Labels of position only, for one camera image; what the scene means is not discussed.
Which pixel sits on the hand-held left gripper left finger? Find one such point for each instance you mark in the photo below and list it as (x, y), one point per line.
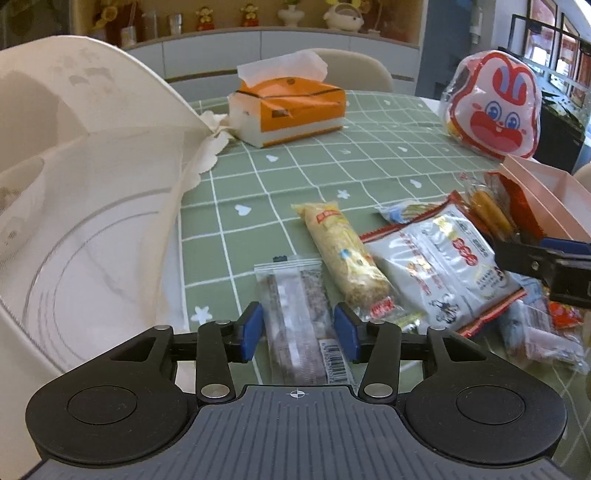
(251, 330)

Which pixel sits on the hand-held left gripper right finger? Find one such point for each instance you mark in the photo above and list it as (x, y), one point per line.
(346, 334)

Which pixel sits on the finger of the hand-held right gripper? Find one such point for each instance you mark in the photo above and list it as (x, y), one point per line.
(535, 265)

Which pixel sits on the clear packet with dark bar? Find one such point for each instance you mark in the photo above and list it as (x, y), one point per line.
(295, 314)

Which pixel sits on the pink storage box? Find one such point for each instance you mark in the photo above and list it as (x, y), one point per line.
(554, 189)

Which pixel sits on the blue white snack packet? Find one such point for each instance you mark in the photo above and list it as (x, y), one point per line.
(392, 213)

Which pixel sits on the red yellow small packet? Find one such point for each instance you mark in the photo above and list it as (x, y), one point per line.
(565, 316)

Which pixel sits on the red snack packet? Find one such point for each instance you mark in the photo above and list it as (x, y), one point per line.
(517, 198)

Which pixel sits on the orange sausage snack packet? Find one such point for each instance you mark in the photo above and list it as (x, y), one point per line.
(489, 212)

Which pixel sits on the clear small snack packet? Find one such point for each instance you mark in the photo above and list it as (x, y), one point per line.
(535, 337)

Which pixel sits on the yellow cracker roll packet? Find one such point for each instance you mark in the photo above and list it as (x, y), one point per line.
(341, 249)

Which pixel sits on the silver white snack packet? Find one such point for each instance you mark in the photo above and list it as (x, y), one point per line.
(438, 263)

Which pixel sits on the green checked tablecloth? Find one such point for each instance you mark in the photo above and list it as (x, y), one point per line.
(277, 184)

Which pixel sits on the black framed display case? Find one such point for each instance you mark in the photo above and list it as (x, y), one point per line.
(554, 115)

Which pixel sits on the rabbit face snack bag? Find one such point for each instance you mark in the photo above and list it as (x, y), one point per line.
(494, 106)

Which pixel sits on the white mesh food cover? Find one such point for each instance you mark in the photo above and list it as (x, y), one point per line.
(92, 207)

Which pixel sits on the orange tissue box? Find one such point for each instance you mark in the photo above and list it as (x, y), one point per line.
(295, 106)

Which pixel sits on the beige dining chair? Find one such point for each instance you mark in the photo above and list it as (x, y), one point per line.
(364, 69)

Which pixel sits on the white sideboard cabinet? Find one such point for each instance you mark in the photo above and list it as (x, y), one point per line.
(207, 55)

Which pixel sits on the red yellow doll figurine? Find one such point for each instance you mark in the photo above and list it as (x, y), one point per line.
(249, 16)
(203, 18)

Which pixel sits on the clear drinking glass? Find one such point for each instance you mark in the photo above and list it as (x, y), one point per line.
(175, 23)
(129, 36)
(151, 25)

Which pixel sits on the white flower vase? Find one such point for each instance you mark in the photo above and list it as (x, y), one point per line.
(290, 14)

